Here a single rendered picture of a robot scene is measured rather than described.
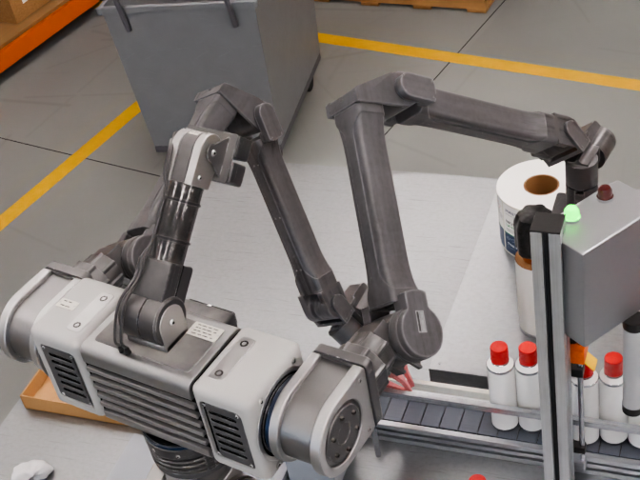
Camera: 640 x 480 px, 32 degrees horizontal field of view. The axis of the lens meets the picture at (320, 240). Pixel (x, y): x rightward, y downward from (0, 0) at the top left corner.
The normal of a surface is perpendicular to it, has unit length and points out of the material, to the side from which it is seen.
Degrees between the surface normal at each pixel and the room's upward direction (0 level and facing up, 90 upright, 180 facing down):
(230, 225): 0
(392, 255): 51
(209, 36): 94
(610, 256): 90
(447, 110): 56
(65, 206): 0
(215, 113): 65
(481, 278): 0
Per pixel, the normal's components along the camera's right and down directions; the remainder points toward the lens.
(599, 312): 0.57, 0.43
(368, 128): 0.56, -0.15
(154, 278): -0.48, -0.15
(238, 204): -0.16, -0.78
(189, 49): -0.20, 0.68
